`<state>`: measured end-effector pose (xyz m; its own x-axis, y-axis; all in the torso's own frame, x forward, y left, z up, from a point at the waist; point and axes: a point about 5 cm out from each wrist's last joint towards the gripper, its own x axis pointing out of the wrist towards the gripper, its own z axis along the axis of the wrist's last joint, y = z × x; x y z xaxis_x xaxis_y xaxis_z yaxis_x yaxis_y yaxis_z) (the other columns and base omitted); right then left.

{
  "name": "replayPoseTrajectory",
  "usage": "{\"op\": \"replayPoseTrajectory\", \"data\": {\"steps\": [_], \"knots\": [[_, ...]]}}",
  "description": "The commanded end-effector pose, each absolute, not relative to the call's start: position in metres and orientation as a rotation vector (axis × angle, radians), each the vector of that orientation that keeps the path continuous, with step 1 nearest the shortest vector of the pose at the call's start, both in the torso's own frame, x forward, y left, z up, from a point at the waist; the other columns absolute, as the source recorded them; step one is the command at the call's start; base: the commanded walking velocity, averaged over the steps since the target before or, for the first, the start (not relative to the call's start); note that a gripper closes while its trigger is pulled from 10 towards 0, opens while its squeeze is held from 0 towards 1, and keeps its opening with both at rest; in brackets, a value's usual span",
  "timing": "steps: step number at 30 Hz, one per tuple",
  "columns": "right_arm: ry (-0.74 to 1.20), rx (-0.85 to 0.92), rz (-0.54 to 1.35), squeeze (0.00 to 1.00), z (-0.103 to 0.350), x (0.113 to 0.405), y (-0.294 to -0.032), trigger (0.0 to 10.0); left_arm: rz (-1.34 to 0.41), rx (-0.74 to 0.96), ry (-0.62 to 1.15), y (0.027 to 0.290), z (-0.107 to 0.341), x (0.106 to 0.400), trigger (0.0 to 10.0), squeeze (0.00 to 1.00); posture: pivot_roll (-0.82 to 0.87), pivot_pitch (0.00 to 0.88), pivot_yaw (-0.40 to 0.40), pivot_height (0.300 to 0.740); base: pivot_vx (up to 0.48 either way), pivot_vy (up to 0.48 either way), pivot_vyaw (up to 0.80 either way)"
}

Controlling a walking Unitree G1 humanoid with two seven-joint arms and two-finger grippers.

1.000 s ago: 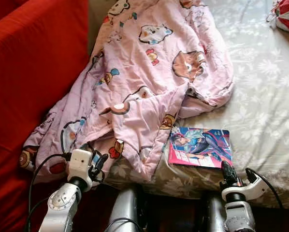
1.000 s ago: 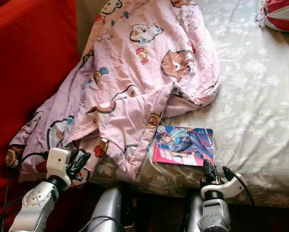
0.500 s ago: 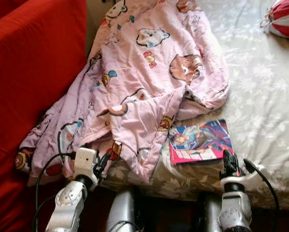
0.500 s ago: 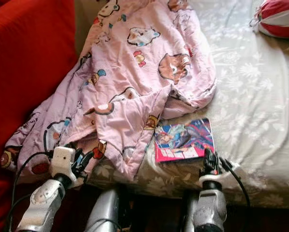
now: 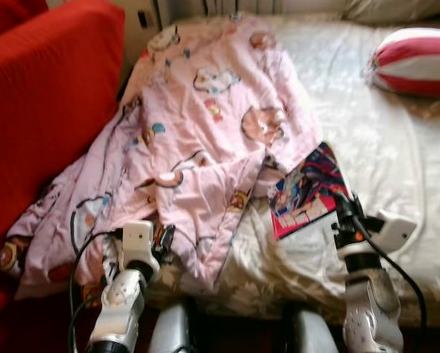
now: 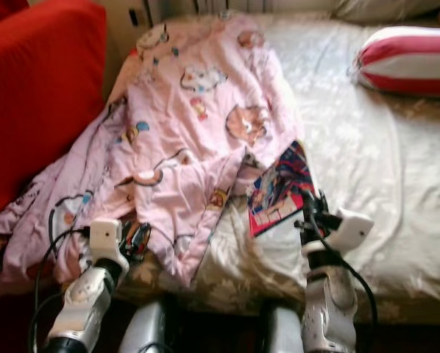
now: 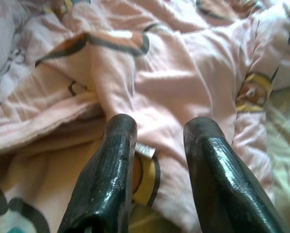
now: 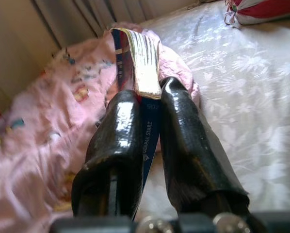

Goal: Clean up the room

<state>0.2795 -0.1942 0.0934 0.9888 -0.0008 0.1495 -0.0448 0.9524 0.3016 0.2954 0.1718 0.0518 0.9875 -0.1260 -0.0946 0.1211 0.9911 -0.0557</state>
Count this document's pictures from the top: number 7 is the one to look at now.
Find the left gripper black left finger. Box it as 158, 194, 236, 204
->
57, 113, 138, 233

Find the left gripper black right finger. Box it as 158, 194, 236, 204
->
183, 116, 290, 233

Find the pink cartoon print blanket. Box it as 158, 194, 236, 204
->
0, 0, 290, 233

